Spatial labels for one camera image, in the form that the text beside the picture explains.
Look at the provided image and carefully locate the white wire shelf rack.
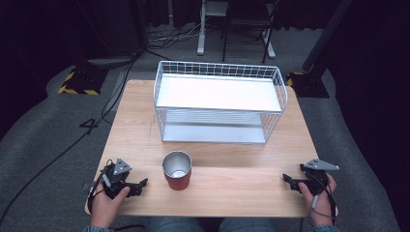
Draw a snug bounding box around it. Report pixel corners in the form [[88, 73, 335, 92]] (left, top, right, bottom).
[[153, 60, 289, 145]]

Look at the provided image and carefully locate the person's right hand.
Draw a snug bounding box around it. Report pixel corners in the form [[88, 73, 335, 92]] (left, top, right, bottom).
[[297, 173, 338, 227]]

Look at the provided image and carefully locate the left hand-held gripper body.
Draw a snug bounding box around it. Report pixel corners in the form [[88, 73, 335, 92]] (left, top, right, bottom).
[[102, 158, 133, 199]]

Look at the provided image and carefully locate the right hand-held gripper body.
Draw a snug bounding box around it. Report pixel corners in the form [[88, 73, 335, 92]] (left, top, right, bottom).
[[299, 158, 340, 196]]

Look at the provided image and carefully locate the black metal chair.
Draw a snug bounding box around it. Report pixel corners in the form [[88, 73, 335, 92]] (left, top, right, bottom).
[[220, 0, 280, 64]]

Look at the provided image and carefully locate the white desk leg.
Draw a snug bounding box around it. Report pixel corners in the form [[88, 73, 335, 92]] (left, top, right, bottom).
[[262, 28, 278, 60], [196, 0, 208, 56]]

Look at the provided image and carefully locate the black stand base striped edge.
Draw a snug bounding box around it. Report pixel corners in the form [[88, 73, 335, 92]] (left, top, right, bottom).
[[285, 71, 331, 99], [57, 66, 109, 97]]

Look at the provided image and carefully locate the right hand-held gripper cable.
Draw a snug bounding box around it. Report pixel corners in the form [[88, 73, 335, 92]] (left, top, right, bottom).
[[306, 173, 338, 226]]

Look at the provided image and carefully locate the person's left hand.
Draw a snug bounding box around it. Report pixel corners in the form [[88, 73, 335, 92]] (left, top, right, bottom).
[[89, 180, 132, 229]]

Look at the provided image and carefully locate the hand-held gripper cable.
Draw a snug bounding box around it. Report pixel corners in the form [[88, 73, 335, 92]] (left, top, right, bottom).
[[86, 159, 114, 215], [306, 173, 338, 226]]

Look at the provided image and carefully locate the left hand-held gripper cable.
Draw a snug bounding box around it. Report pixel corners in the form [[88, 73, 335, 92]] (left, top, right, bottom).
[[86, 159, 114, 215]]

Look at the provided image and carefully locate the black slanted stand pole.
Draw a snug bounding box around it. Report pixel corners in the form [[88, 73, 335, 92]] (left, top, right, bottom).
[[301, 0, 355, 73]]

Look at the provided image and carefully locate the bundle of floor cables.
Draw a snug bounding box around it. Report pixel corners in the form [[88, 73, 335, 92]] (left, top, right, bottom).
[[147, 23, 207, 50]]

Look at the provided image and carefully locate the long black floor cable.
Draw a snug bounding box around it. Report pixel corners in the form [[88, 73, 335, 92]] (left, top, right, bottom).
[[0, 52, 140, 224]]

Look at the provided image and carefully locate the red metal cup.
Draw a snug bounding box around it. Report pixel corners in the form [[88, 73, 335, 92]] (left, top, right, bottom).
[[161, 150, 193, 191]]

